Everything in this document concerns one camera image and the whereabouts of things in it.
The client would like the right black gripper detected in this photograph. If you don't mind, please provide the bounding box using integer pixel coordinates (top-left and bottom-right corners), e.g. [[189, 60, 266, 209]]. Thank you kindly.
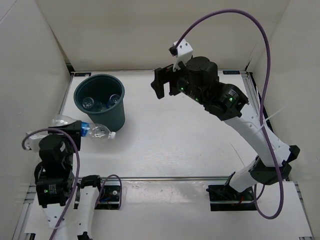
[[151, 58, 206, 106]]

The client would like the clear bottle blue label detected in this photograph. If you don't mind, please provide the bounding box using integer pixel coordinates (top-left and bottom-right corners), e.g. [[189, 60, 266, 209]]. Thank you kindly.
[[51, 115, 116, 141], [106, 94, 121, 109]]

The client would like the clear unlabelled plastic bottle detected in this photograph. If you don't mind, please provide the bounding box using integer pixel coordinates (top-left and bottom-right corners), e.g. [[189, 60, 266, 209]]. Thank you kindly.
[[82, 97, 103, 112]]

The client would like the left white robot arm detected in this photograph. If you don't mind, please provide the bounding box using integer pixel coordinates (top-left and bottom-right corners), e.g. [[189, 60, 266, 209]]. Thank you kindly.
[[34, 120, 105, 240]]

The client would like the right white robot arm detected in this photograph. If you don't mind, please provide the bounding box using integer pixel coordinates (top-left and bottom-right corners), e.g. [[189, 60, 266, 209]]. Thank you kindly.
[[151, 56, 300, 200]]

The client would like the dark teal plastic bin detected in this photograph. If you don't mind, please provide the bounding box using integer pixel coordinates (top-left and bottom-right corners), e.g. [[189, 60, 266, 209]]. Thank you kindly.
[[73, 74, 125, 132]]

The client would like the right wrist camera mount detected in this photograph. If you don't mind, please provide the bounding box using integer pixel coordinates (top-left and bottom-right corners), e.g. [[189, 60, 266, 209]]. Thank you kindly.
[[169, 39, 193, 72]]

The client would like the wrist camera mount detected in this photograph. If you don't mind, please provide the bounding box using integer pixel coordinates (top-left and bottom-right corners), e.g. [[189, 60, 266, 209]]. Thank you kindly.
[[169, 39, 193, 72], [22, 130, 48, 153]]

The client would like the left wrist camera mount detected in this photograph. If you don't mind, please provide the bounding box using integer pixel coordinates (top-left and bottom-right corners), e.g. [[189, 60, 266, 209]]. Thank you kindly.
[[22, 130, 48, 153]]

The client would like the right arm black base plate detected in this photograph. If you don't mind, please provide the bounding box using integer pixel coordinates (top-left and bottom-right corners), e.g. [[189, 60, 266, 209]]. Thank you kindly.
[[206, 184, 257, 212]]

